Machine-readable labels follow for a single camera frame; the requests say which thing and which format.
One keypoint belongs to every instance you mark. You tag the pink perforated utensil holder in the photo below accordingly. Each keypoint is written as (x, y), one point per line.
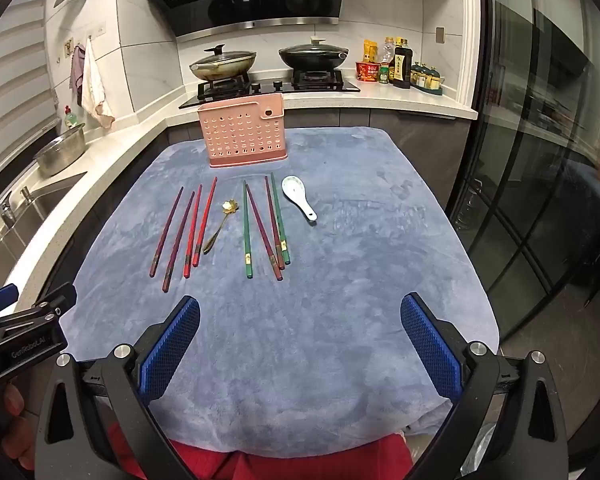
(240, 130)

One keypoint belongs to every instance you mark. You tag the small green label jar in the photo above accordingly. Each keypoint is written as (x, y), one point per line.
(384, 77)

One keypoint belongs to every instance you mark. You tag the red instant noodle cup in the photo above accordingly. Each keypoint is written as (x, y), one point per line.
(367, 71)

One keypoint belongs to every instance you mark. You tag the person's left hand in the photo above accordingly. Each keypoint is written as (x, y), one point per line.
(14, 402)

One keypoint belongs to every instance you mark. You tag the person's red clothing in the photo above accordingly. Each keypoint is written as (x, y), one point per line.
(280, 460)

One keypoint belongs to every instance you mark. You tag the blue plush blanket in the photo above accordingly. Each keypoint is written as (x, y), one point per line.
(330, 280)

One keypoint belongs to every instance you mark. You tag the black framed glass door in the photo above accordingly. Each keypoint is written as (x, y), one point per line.
(540, 135)

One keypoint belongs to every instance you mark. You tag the sink soap dispenser knob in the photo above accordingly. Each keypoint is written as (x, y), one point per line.
(26, 192)

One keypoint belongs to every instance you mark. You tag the clear plastic bottle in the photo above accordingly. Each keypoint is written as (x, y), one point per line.
(387, 52)

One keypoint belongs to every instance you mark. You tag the red and brown chopsticks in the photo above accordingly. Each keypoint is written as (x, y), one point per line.
(179, 240)

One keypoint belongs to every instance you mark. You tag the stainless steel bowl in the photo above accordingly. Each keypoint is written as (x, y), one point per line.
(60, 152)

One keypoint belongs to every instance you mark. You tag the wok with glass lid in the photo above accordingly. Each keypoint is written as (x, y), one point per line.
(222, 65)

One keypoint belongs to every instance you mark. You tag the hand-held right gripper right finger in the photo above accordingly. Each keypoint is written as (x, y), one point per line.
(430, 350)

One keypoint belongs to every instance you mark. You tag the wall switch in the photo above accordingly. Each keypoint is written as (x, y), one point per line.
(440, 35)

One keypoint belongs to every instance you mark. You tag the gold flower spoon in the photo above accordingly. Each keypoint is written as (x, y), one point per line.
(228, 207)

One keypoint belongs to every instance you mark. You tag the green dish soap bottle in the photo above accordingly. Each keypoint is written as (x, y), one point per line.
(71, 119)

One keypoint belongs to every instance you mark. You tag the yellow packet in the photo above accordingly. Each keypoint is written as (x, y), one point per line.
(371, 50)

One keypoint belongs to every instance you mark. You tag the stainless steel sink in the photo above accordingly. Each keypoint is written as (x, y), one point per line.
(30, 210)

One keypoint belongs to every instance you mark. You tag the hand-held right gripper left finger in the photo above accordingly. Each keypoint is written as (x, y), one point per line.
(172, 345)

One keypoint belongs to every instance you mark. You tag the purple cloth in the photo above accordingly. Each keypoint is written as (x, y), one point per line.
(77, 72)

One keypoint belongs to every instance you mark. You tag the white window blind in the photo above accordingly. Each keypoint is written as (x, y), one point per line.
(15, 75)

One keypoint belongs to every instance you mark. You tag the maroon chopstick gold band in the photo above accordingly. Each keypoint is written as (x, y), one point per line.
(274, 220)
(263, 232)

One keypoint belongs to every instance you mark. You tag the wall outlet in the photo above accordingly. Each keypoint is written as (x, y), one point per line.
(99, 29)
(69, 46)

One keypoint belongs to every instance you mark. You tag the black gas stove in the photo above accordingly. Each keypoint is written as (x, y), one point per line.
(270, 91)

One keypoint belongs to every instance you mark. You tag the white kitchen counter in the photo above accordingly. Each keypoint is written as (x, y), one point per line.
(130, 145)

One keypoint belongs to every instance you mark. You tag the black wok with lid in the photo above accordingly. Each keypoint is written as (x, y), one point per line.
(312, 57)

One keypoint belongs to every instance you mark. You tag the white ceramic spoon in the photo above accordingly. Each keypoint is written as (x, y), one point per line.
(292, 187)

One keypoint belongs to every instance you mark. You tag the white hanging towel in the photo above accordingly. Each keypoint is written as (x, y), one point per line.
(96, 90)

